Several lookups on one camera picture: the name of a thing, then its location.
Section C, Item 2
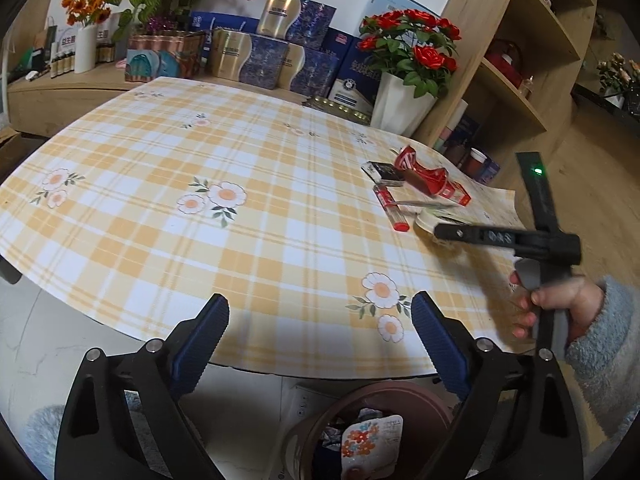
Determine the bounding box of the yellow plaid floral tablecloth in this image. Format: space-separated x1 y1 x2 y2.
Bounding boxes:
0 76 523 378

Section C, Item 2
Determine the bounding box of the copper flower basket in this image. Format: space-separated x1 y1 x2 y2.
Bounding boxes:
125 30 211 83

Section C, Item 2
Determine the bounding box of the wooden sideboard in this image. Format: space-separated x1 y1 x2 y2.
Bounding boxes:
7 67 141 138

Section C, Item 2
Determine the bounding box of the red rose plant white pot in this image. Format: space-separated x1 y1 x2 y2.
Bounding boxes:
357 9 461 138

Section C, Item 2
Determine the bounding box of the pale rose bouquet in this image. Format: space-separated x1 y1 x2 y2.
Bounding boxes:
597 55 640 108

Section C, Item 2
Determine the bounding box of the red crushed can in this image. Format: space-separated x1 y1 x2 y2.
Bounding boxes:
393 145 472 207

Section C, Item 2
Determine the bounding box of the dark blue box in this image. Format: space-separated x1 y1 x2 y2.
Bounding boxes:
452 115 483 161

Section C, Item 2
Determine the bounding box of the black side table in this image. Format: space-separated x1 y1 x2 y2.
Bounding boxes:
572 82 640 122

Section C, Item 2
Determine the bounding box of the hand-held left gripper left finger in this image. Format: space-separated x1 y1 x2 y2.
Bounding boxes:
54 293 231 480

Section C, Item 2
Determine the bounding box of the dark red jar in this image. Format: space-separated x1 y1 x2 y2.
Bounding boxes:
485 40 523 86

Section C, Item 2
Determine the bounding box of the brown plastic bin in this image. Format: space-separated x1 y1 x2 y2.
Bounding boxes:
285 380 468 480

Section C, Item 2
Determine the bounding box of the small black box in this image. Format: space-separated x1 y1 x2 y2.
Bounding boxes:
361 161 407 187

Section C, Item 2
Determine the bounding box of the white round lid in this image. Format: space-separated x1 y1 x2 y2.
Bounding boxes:
416 208 473 246

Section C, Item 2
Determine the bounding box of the orange flowers white vase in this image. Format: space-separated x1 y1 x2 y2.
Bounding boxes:
62 0 113 75

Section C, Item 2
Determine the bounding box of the person's right hand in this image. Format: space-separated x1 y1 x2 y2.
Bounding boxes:
509 270 608 343

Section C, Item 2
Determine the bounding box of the dark flat box gold trim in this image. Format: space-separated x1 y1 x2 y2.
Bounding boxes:
302 95 373 126

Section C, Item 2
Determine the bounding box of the light blue carton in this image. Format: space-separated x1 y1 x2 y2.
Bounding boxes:
369 0 443 18

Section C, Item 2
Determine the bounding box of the flat blue box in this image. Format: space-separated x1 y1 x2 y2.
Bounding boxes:
190 10 261 36

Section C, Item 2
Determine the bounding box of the person's right forearm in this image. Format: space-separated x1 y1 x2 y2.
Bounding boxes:
565 275 640 441

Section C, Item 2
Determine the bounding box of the gold blue gift box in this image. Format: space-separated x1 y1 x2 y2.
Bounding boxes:
257 0 337 51
280 42 341 93
210 30 291 85

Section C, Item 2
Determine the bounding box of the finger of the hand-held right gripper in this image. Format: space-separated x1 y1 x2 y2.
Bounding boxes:
434 223 480 247

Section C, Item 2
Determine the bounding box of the grey fluffy cloth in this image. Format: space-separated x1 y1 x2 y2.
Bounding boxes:
22 390 146 480

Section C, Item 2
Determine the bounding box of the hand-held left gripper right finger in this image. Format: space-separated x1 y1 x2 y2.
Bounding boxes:
411 291 585 480

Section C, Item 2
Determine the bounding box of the blue white carton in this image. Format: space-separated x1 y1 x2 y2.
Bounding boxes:
325 30 381 116

